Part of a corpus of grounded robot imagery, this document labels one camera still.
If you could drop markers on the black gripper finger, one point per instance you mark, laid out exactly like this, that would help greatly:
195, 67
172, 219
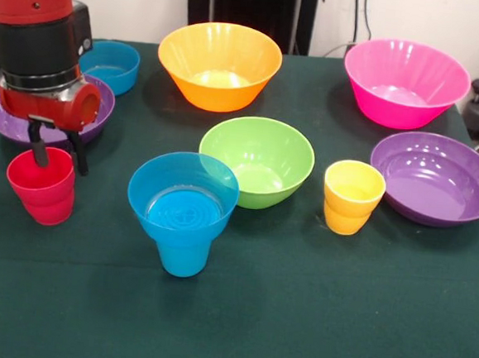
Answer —
80, 154
38, 146

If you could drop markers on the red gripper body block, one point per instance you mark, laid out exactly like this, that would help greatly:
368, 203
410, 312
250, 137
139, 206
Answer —
46, 107

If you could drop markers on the small blue plastic bowl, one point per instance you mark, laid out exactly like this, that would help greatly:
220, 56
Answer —
114, 78
181, 232

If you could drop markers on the blue plastic cup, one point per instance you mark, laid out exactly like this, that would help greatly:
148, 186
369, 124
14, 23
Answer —
183, 261

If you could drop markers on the orange plastic bowl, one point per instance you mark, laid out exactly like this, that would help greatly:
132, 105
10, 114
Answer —
220, 57

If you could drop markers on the green plastic bowl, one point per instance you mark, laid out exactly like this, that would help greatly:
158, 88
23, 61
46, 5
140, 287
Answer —
279, 149

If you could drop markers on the pink plastic bowl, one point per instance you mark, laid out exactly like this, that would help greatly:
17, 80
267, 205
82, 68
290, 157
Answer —
400, 108

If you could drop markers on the purple plastic bowl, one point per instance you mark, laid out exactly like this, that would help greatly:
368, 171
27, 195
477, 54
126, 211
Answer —
433, 190
104, 106

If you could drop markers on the red plastic cup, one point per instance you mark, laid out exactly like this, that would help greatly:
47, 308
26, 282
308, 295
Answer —
44, 201

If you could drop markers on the dark green tablecloth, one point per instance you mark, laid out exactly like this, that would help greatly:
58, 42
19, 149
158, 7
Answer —
229, 311

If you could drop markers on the yellow plastic cup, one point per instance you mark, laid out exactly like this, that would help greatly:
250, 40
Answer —
346, 216

